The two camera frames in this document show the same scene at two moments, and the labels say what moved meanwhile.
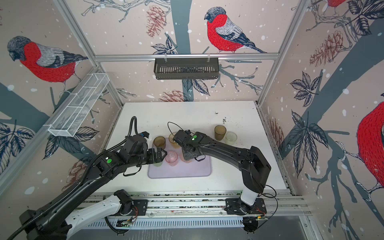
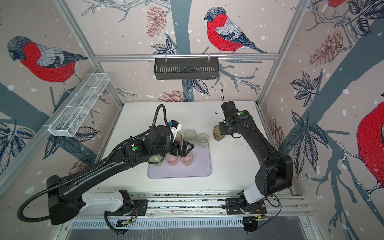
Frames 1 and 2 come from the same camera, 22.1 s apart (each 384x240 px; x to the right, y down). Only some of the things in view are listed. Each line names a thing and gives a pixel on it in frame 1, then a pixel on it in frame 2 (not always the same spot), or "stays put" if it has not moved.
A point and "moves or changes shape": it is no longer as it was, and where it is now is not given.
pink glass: [183, 158] stays put
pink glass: [171, 157] stays put
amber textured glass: [220, 131] stays put
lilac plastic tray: [193, 169] stays put
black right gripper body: [186, 154] → [224, 128]
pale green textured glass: [231, 138] moves or changes shape
